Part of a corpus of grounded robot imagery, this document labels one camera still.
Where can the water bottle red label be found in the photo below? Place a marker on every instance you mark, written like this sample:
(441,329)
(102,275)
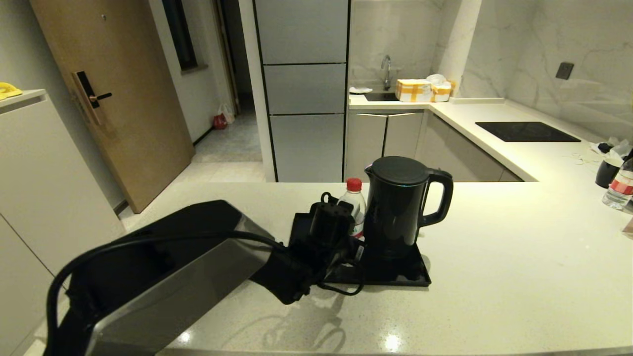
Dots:
(357,202)

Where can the cardboard box yellow tape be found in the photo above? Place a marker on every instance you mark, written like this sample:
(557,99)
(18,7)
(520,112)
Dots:
(413,91)

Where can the small parcel yellow tape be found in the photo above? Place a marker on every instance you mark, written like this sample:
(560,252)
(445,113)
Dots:
(441,89)

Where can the chrome faucet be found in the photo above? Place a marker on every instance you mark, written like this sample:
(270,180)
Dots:
(386,69)

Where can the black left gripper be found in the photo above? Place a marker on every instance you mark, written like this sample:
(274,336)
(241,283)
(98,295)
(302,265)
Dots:
(326,237)

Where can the black electric kettle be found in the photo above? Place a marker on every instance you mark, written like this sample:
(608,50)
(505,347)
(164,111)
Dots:
(395,207)

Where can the grey refrigerator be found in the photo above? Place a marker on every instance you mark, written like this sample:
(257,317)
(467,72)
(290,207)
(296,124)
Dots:
(306,89)

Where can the white plastic bag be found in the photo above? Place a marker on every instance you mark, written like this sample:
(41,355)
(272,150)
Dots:
(228,111)

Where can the yellow object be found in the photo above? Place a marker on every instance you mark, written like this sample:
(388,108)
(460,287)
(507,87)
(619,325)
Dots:
(7,90)

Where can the black mug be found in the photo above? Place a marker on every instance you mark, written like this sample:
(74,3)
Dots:
(607,173)

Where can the black rectangular tray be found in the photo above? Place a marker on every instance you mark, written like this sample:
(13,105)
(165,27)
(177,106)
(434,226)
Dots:
(395,272)

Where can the white cloth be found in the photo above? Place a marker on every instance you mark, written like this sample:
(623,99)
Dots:
(360,90)

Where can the beige sink cabinet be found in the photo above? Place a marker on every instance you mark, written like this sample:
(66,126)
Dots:
(385,138)

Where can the white tall cabinet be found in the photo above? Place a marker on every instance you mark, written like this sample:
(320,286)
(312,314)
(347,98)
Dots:
(44,198)

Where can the black induction cooktop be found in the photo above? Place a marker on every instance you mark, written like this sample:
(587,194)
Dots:
(527,132)

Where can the dark sink basin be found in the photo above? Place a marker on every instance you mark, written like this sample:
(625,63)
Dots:
(381,97)

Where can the wooden door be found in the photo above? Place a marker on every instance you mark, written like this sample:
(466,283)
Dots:
(109,109)

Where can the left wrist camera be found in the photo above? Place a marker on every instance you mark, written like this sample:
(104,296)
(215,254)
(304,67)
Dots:
(344,201)

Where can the red bag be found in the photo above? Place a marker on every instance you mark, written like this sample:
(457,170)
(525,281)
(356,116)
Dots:
(220,122)

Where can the grey wall socket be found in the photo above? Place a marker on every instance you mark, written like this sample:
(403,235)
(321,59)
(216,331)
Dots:
(565,71)

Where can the beige counter cabinet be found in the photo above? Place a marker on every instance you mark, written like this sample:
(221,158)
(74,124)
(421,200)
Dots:
(460,148)

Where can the black and white clutter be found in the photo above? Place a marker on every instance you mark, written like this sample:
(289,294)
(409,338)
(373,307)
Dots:
(613,147)

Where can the dark window pane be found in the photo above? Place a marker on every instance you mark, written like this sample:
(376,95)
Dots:
(180,34)

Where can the water bottle partly seen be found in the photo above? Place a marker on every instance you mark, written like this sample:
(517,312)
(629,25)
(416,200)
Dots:
(620,188)

